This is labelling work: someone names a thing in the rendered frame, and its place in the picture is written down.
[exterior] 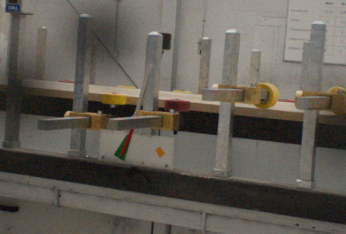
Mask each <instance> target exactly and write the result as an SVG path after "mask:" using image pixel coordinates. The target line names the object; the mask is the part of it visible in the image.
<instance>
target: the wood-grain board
mask: <svg viewBox="0 0 346 234"><path fill-rule="evenodd" d="M74 84H75V83H61V82H54V81H42V80H29V79H23V81H22V94H32V95H38V96H50V97H57V98H68V99H73V98H74ZM7 87H8V77H0V92H7ZM140 91H141V89H134V88H121V87H114V86H101V85H89V90H88V101H97V102H102V98H103V93H122V94H126V95H127V99H126V104H132V105H137V102H138V97H139V95H140ZM166 99H180V100H185V101H190V111H197V112H214V113H219V109H220V102H217V101H214V102H211V101H202V94H193V93H173V92H166V91H159V97H158V107H162V108H165V100H166ZM303 114H304V110H300V109H296V107H295V103H294V102H276V104H275V105H274V106H273V107H270V108H264V109H261V108H258V107H256V106H255V105H254V104H243V103H236V102H235V109H234V115H243V116H250V117H262V118H268V119H279V120H291V121H297V122H303ZM319 123H326V124H333V125H343V126H346V115H343V116H341V115H336V114H335V113H333V112H324V111H320V112H319Z"/></svg>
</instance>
